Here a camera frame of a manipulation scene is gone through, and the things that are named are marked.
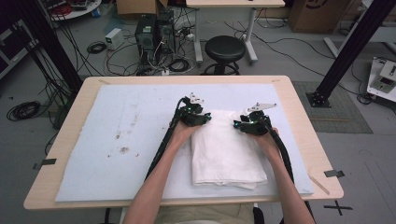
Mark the large cardboard box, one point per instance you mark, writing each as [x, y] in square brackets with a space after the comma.
[317, 17]

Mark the black round stool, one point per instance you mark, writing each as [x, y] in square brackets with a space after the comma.
[224, 49]

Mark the round white table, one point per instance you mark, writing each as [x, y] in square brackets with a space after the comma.
[74, 7]

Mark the white metal frame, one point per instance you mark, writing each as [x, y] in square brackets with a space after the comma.
[331, 43]

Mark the light wooden table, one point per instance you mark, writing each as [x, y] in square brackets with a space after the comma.
[291, 102]

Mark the person's right hand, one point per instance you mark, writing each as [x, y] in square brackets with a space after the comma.
[269, 143]

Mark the white long-sleeve printed shirt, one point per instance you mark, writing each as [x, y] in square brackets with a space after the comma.
[227, 155]

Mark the thin wooden stick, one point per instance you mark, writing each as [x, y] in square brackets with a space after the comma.
[319, 185]

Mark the black tape cross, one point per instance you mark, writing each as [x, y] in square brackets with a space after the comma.
[338, 207]

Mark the black computer tower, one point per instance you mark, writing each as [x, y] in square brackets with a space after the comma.
[145, 37]
[166, 34]

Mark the white machine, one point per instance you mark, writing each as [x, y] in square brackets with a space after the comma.
[383, 79]

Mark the person's beige trousers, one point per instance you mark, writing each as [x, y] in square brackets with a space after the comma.
[202, 216]

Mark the small cardboard box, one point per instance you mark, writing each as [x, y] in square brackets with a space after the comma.
[137, 7]

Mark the grey floor mat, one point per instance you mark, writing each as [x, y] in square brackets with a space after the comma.
[339, 115]

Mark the white box device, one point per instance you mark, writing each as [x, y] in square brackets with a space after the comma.
[114, 38]

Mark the black metal post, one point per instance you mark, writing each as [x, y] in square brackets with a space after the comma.
[53, 43]
[348, 53]

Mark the white-legged wooden desk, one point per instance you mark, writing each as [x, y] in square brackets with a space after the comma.
[233, 3]

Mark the grey shelf unit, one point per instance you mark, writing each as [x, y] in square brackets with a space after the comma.
[14, 46]

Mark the person's left hand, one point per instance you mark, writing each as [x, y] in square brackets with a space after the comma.
[182, 132]

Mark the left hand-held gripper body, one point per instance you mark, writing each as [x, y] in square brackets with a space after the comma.
[191, 115]

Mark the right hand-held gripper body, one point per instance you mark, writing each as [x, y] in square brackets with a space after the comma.
[258, 124]

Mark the pale blue foam mat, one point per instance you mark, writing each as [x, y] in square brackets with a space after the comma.
[109, 124]

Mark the black tape piece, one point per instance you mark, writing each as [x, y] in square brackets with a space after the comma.
[333, 173]
[46, 162]

